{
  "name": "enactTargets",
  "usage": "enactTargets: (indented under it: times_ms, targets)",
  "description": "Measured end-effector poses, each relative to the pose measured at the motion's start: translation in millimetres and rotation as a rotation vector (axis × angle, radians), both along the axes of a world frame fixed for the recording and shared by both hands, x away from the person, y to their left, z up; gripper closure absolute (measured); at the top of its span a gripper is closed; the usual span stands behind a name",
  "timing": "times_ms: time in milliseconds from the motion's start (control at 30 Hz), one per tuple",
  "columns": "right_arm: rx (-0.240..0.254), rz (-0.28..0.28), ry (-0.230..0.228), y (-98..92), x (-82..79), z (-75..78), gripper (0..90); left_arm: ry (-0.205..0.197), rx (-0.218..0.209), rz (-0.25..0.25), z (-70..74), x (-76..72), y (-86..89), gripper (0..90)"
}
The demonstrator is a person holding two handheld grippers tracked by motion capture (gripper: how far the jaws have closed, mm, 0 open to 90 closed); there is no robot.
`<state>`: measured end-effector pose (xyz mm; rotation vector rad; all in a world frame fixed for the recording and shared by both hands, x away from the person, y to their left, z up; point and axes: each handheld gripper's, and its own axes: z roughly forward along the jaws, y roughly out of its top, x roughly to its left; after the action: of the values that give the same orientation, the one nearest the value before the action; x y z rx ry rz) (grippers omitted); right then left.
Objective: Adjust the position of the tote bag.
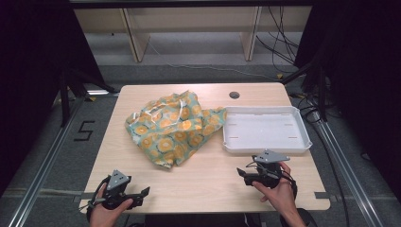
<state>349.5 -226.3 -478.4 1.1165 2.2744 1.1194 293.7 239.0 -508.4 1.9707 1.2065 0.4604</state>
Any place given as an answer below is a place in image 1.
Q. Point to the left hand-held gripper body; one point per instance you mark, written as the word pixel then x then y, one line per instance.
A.
pixel 116 181

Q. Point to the aluminium floor rail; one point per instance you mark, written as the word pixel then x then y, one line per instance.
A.
pixel 346 170
pixel 44 167

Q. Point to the person's right hand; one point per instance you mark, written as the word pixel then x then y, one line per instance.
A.
pixel 283 197

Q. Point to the green cloth bag orange print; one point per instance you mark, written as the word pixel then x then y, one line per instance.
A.
pixel 171 129

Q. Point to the beige wooden desk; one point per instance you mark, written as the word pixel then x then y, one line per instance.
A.
pixel 192 19

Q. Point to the white plastic tray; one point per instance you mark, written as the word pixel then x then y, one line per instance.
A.
pixel 263 129

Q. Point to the dark curtain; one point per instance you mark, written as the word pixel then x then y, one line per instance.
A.
pixel 28 78
pixel 362 78

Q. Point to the black metal stand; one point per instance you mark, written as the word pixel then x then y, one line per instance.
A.
pixel 321 85
pixel 64 94

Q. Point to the person's left hand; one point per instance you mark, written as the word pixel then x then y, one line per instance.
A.
pixel 102 217

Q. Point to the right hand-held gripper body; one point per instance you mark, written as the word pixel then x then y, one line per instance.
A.
pixel 268 173

